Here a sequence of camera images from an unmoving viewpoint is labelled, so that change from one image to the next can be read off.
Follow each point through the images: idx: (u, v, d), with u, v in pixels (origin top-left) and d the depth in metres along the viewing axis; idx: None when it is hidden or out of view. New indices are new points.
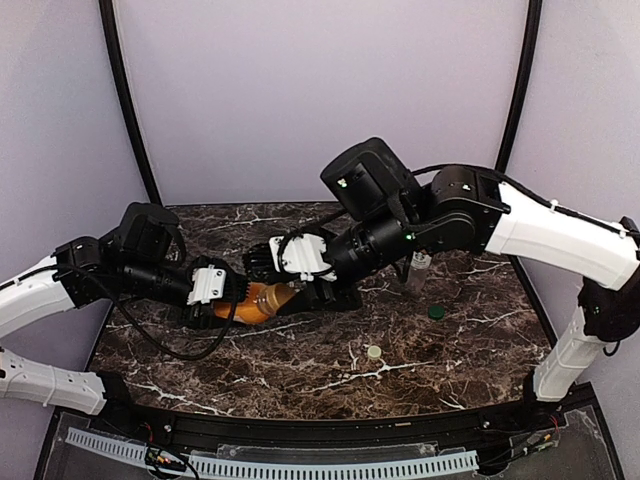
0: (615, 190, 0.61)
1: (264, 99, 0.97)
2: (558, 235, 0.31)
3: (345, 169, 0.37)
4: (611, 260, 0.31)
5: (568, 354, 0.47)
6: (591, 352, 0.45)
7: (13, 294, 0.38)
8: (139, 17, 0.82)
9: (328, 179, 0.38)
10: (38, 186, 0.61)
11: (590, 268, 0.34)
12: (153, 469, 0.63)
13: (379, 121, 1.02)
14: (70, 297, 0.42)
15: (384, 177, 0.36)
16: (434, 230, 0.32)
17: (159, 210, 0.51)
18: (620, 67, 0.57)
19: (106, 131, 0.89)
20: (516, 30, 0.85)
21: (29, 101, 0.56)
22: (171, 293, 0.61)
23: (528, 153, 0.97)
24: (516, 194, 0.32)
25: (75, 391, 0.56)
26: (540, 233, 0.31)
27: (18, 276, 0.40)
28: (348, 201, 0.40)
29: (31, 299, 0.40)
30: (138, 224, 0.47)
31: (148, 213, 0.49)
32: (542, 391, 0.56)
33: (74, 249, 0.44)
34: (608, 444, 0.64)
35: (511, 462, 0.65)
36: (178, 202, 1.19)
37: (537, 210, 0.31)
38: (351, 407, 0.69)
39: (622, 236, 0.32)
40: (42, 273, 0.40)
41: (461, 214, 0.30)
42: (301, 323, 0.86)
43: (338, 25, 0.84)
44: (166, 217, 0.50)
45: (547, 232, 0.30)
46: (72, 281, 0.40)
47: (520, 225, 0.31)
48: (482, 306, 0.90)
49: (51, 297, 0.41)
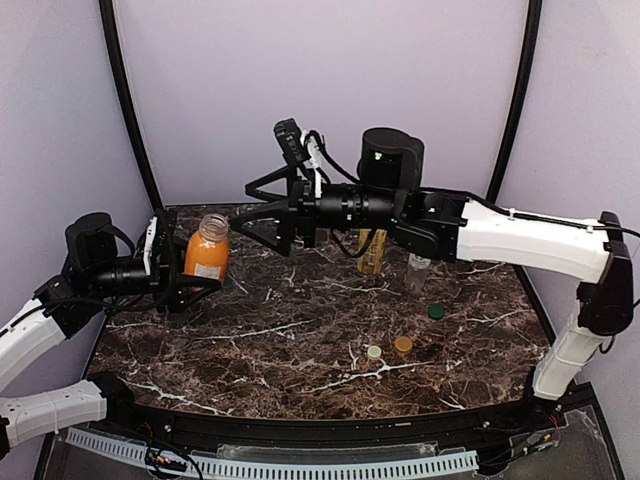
0: (615, 189, 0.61)
1: (264, 101, 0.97)
2: (504, 236, 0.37)
3: (385, 145, 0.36)
4: (580, 253, 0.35)
5: (566, 347, 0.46)
6: (590, 346, 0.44)
7: (6, 346, 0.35)
8: (139, 18, 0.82)
9: (365, 141, 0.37)
10: (37, 188, 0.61)
11: (562, 263, 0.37)
12: (153, 469, 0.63)
13: (380, 121, 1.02)
14: (62, 329, 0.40)
15: (406, 174, 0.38)
16: (407, 232, 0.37)
17: (87, 216, 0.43)
18: (620, 66, 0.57)
19: (107, 131, 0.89)
20: (516, 31, 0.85)
21: (30, 102, 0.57)
22: (143, 287, 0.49)
23: (527, 153, 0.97)
24: (475, 213, 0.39)
25: (73, 404, 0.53)
26: (497, 238, 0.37)
27: (10, 322, 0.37)
28: (367, 169, 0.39)
29: (28, 342, 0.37)
30: (71, 242, 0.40)
31: (76, 227, 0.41)
32: (540, 387, 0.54)
33: (52, 284, 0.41)
34: (607, 443, 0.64)
35: (510, 461, 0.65)
36: (178, 202, 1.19)
37: (493, 220, 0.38)
38: (351, 407, 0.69)
39: (591, 230, 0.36)
40: (32, 313, 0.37)
41: (428, 231, 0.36)
42: (301, 323, 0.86)
43: (337, 25, 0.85)
44: (101, 220, 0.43)
45: (489, 234, 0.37)
46: (64, 309, 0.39)
47: (477, 235, 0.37)
48: (482, 306, 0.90)
49: (45, 335, 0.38)
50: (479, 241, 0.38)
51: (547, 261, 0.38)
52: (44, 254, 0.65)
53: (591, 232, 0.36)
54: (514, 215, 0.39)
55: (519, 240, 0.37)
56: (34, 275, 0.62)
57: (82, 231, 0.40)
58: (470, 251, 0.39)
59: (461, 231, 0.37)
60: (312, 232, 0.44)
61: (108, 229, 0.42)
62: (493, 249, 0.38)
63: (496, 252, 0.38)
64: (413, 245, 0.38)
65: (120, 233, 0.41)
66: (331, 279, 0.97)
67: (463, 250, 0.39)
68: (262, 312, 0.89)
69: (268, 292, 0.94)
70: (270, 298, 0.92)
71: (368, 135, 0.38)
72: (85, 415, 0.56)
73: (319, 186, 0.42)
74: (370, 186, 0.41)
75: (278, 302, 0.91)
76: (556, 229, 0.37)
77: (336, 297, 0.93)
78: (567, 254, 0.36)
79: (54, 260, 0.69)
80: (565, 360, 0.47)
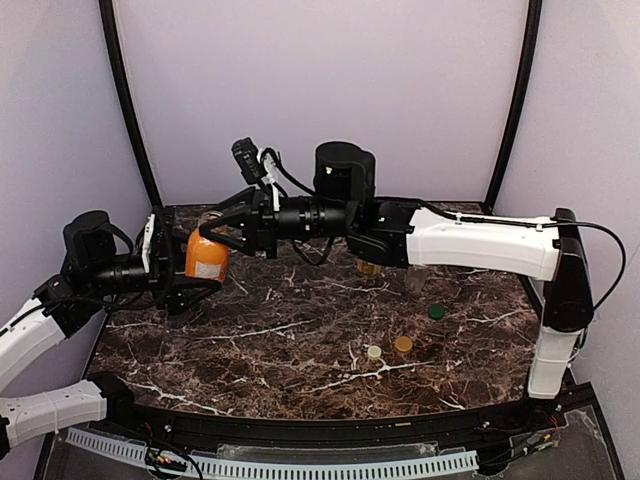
0: (614, 189, 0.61)
1: (265, 101, 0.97)
2: (452, 239, 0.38)
3: (337, 161, 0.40)
4: (526, 252, 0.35)
5: (545, 348, 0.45)
6: (568, 343, 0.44)
7: (6, 345, 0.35)
8: (139, 18, 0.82)
9: (318, 159, 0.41)
10: (37, 187, 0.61)
11: (516, 263, 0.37)
12: (153, 469, 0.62)
13: (380, 121, 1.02)
14: (62, 329, 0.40)
15: (356, 187, 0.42)
16: (360, 241, 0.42)
17: (84, 215, 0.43)
18: (620, 66, 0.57)
19: (106, 130, 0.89)
20: (516, 31, 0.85)
21: (30, 102, 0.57)
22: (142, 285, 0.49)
23: (527, 153, 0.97)
24: (428, 218, 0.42)
25: (73, 405, 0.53)
26: (445, 242, 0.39)
27: (10, 322, 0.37)
28: (321, 183, 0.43)
29: (28, 342, 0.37)
30: (69, 241, 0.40)
31: (73, 225, 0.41)
32: (534, 388, 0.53)
33: (51, 284, 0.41)
34: (608, 444, 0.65)
35: (511, 461, 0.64)
36: (178, 202, 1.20)
37: (442, 224, 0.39)
38: (351, 407, 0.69)
39: (540, 228, 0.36)
40: (32, 312, 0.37)
41: (378, 239, 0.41)
42: (301, 323, 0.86)
43: (336, 25, 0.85)
44: (98, 218, 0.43)
45: (436, 238, 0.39)
46: (63, 308, 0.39)
47: (425, 240, 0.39)
48: (482, 306, 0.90)
49: (45, 334, 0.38)
50: (424, 246, 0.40)
51: (502, 262, 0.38)
52: (43, 254, 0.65)
53: (540, 230, 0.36)
54: (461, 218, 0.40)
55: (466, 243, 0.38)
56: (33, 274, 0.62)
57: (80, 229, 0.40)
58: (420, 255, 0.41)
59: (410, 236, 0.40)
60: (273, 243, 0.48)
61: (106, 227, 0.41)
62: (444, 252, 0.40)
63: (449, 255, 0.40)
64: (366, 253, 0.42)
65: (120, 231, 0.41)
66: (331, 279, 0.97)
67: (415, 254, 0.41)
68: (262, 312, 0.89)
69: (268, 292, 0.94)
70: (270, 298, 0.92)
71: (322, 150, 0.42)
72: (86, 416, 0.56)
73: (276, 200, 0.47)
74: (325, 198, 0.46)
75: (278, 302, 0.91)
76: (507, 229, 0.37)
77: (336, 297, 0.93)
78: (519, 254, 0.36)
79: (54, 260, 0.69)
80: (545, 361, 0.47)
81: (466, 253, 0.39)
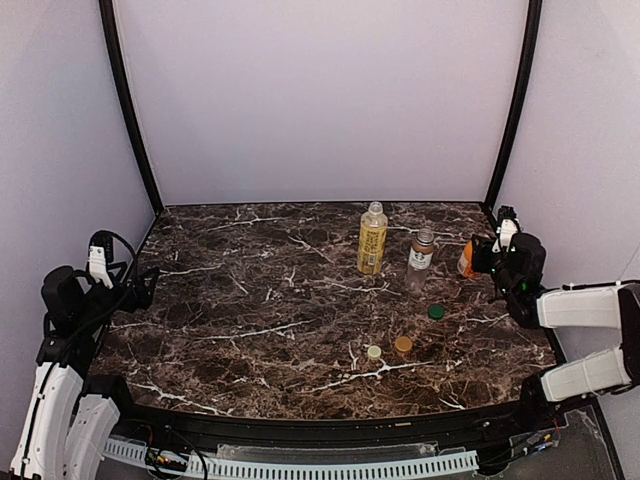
0: (614, 191, 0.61)
1: (265, 101, 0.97)
2: (560, 298, 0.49)
3: (522, 240, 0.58)
4: (603, 300, 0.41)
5: (592, 360, 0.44)
6: (606, 376, 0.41)
7: (48, 410, 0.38)
8: (139, 17, 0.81)
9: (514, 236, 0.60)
10: (34, 187, 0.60)
11: (604, 314, 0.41)
12: (153, 470, 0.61)
13: (379, 122, 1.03)
14: (79, 375, 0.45)
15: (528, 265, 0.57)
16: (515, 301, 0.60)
17: (48, 274, 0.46)
18: (621, 68, 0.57)
19: (106, 131, 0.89)
20: (516, 31, 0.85)
21: (26, 104, 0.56)
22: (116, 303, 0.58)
23: (526, 155, 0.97)
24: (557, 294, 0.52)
25: (94, 423, 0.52)
26: (557, 300, 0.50)
27: (37, 391, 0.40)
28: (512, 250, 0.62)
29: (62, 398, 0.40)
30: (55, 294, 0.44)
31: (48, 284, 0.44)
32: (549, 375, 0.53)
33: (46, 346, 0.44)
34: (607, 443, 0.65)
35: (511, 462, 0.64)
36: (178, 201, 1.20)
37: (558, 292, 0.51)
38: (351, 407, 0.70)
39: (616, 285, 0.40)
40: (49, 373, 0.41)
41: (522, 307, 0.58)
42: (301, 323, 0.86)
43: (335, 27, 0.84)
44: (61, 272, 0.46)
45: (552, 298, 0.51)
46: (67, 355, 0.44)
47: (549, 299, 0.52)
48: (482, 306, 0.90)
49: (70, 386, 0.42)
50: (549, 306, 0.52)
51: (595, 315, 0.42)
52: (41, 255, 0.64)
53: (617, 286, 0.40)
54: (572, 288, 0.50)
55: (566, 298, 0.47)
56: (33, 275, 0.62)
57: (59, 282, 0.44)
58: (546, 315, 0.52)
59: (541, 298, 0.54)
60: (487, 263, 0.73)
61: (72, 273, 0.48)
62: (558, 314, 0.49)
63: (559, 314, 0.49)
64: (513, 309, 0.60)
65: (76, 271, 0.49)
66: (331, 279, 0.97)
67: (540, 320, 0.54)
68: (262, 312, 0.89)
69: (268, 292, 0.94)
70: (270, 298, 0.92)
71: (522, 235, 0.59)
72: (108, 423, 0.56)
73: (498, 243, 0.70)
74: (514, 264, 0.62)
75: (278, 302, 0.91)
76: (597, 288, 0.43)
77: (336, 297, 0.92)
78: (601, 302, 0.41)
79: (53, 262, 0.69)
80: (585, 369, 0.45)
81: (566, 310, 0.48)
